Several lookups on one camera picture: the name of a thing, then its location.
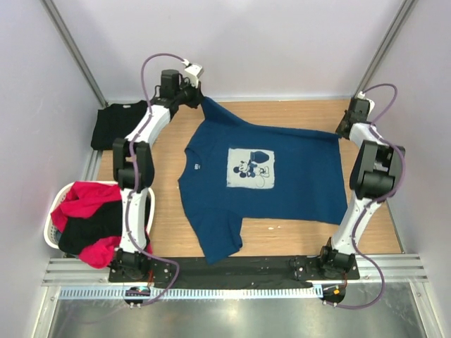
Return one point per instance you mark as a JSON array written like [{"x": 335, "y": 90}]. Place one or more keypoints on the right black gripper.
[{"x": 338, "y": 131}]

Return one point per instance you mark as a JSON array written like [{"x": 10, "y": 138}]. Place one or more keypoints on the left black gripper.
[{"x": 197, "y": 94}]

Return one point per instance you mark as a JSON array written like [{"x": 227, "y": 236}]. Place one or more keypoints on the blue printed t-shirt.
[{"x": 236, "y": 170}]

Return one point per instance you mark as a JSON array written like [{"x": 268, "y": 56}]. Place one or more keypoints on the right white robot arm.
[{"x": 376, "y": 176}]

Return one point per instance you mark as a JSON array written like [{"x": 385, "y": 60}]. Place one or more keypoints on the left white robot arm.
[{"x": 133, "y": 169}]

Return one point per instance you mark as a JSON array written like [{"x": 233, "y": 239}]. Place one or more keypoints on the folded black t-shirt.
[{"x": 116, "y": 121}]

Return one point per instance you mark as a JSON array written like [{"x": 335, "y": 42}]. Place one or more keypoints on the red t-shirt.
[{"x": 91, "y": 195}]

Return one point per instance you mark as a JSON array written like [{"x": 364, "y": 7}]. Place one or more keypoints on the black t-shirt in basket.
[{"x": 101, "y": 231}]

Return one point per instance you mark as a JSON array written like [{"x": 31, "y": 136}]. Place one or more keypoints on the white laundry basket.
[{"x": 50, "y": 230}]

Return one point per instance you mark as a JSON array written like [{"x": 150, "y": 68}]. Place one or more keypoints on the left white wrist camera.
[{"x": 193, "y": 72}]

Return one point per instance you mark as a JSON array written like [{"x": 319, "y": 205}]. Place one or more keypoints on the right aluminium frame post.
[{"x": 401, "y": 17}]

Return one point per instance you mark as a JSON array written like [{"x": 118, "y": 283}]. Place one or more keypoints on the aluminium frame post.
[
  {"x": 401, "y": 17},
  {"x": 67, "y": 38}
]

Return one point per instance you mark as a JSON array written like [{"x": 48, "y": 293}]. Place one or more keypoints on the left aluminium frame post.
[{"x": 67, "y": 38}]

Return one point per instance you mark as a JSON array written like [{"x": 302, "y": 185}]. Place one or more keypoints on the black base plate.
[{"x": 252, "y": 272}]

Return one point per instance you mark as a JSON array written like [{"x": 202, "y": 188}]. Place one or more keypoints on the slotted cable duct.
[{"x": 143, "y": 293}]

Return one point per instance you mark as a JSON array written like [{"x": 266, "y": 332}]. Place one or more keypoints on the aluminium rail profile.
[{"x": 71, "y": 271}]

